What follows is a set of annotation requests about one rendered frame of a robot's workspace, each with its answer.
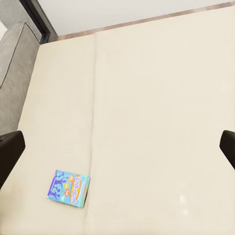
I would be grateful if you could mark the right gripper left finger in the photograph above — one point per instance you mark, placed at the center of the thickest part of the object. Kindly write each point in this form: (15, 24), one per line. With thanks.
(12, 145)

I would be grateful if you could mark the bed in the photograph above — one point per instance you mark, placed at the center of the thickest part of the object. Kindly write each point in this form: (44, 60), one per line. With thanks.
(140, 109)

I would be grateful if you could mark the door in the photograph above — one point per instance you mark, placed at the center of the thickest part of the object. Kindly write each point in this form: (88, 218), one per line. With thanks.
(30, 12)

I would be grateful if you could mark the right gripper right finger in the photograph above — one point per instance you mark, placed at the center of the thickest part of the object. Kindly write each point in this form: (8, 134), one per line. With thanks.
(227, 146)

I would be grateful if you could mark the board game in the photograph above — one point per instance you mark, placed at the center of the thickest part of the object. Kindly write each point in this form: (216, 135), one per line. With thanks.
(69, 188)

